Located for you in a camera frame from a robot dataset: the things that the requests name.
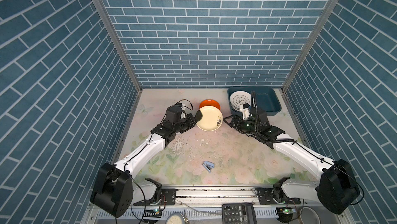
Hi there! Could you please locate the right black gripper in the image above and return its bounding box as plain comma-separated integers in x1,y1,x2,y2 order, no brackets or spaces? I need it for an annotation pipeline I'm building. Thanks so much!
223,113,260,136

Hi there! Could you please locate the black mounting plate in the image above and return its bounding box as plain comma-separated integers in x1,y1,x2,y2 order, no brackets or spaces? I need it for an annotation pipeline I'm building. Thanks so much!
254,187,301,205
133,188,177,206

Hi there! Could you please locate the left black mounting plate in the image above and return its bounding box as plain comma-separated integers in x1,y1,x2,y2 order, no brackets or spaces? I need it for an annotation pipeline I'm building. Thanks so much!
133,188,177,206

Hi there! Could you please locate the small blue stapler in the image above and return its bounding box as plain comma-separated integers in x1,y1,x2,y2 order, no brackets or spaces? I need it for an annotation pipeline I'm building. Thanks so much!
203,161,215,173

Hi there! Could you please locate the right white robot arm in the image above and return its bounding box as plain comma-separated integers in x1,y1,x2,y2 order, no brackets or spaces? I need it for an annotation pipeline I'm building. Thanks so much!
223,113,365,214

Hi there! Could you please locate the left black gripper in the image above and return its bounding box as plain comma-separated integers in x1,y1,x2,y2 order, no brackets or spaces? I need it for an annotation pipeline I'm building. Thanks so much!
173,113,199,134

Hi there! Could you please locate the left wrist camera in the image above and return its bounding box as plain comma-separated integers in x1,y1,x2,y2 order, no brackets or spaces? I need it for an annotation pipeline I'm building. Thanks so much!
175,102,187,110

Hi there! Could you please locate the teal plastic bin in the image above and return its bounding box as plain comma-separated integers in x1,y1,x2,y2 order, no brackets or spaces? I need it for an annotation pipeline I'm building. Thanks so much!
227,86,281,117

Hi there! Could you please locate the cream plate black brushstroke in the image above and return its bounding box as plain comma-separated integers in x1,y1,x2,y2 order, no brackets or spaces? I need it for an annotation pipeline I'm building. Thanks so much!
197,106,223,132

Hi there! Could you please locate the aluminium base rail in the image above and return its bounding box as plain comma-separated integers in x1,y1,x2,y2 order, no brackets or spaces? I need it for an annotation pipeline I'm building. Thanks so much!
89,185,345,209

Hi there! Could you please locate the small orange plate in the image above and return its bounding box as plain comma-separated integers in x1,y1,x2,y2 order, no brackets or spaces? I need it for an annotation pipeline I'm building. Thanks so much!
199,99,221,110

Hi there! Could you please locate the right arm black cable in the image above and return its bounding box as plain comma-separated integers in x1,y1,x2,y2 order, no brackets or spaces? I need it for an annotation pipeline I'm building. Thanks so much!
249,90,365,206

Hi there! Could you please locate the black calculator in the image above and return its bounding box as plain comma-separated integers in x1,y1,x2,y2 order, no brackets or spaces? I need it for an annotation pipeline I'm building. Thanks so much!
222,203,257,224

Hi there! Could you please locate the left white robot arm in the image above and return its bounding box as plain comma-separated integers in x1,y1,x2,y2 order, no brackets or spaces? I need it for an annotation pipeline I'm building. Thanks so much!
90,103,203,218

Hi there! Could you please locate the white plate green cloud motif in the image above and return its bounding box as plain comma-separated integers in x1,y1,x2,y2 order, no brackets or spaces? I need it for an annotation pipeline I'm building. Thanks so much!
230,91,251,111

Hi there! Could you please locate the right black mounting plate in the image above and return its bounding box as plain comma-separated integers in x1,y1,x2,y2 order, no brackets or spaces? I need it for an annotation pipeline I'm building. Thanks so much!
254,187,301,205

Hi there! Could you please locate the round white clock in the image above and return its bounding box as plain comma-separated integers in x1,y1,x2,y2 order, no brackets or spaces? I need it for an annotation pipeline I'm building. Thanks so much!
165,213,189,224

